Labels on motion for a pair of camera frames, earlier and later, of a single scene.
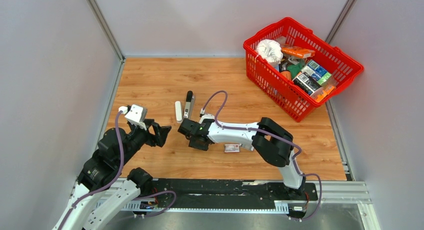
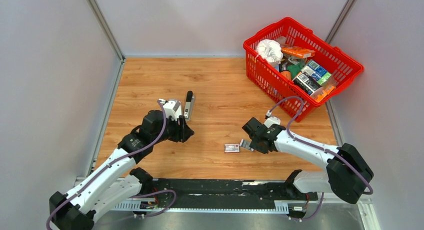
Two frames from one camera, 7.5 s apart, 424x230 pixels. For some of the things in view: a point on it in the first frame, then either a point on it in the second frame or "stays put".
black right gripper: (193, 144) -> (254, 145)
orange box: (298, 52) stays put
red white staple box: (232, 148) stays put
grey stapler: (189, 112) stays put
